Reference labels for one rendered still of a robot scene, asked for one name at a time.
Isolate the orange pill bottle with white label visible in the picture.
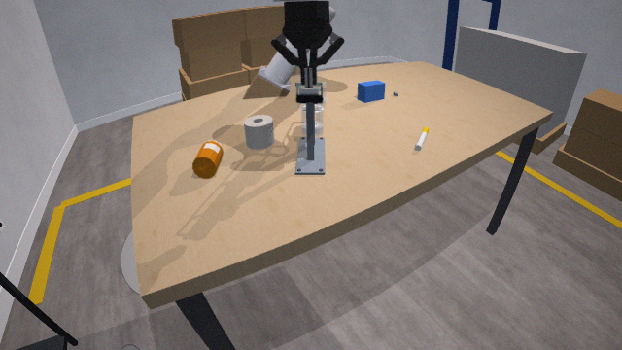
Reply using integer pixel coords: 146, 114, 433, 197
192, 140, 224, 179

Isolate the clear glass vial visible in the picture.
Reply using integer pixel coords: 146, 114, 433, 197
301, 109, 324, 137

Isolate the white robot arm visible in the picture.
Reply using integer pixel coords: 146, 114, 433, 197
264, 0, 336, 85

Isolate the blue rectangular block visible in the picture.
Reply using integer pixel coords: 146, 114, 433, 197
358, 80, 385, 103

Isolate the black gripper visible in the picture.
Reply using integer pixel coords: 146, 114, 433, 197
271, 1, 344, 88

